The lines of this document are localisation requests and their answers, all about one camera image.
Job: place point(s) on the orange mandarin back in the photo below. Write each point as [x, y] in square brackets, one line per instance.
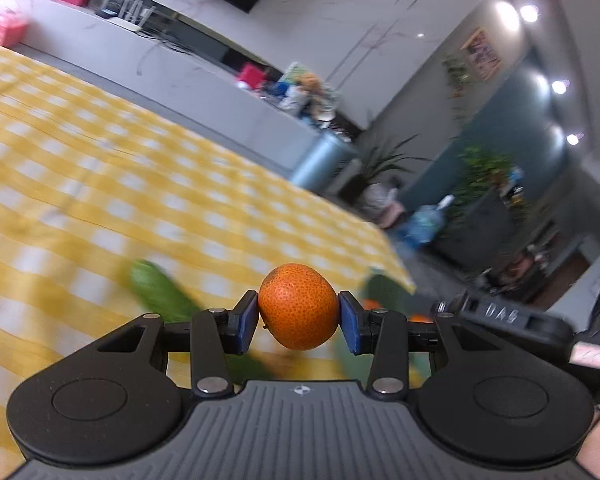
[298, 307]

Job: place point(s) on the dark grey drawer cabinet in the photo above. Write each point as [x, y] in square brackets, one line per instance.
[473, 242]

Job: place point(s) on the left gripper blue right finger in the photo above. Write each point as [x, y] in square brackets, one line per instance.
[355, 324]

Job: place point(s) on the white wifi router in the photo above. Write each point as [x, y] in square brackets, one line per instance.
[132, 15]

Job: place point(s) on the yellow checkered tablecloth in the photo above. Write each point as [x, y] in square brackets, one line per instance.
[91, 183]

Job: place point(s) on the blue water jug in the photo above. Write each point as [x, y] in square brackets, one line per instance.
[426, 222]

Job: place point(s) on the pink container near table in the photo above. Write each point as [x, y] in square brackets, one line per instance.
[13, 27]

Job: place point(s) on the potted long-leaf plant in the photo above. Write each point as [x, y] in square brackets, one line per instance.
[379, 153]

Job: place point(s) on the trailing green pothos plant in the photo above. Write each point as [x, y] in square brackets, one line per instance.
[482, 171]

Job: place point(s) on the orange mandarin front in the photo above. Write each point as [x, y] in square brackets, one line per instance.
[419, 318]

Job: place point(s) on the green cucumber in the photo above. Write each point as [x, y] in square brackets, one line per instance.
[157, 293]

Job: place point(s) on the orange mandarin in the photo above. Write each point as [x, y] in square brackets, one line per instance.
[298, 307]
[419, 318]

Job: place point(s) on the red box on counter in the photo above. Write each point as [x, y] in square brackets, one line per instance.
[251, 76]

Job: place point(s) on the green colander bowl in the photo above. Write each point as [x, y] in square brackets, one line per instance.
[389, 305]

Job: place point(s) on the white plastic bag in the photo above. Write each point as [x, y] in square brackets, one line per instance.
[374, 200]

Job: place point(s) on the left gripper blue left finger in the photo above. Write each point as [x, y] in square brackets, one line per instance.
[242, 322]

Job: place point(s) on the grey metal trash bin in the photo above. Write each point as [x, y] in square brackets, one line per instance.
[320, 165]

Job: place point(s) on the pink stool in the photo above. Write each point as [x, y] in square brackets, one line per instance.
[391, 214]

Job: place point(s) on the teddy bear toy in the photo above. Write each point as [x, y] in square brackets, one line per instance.
[308, 86]

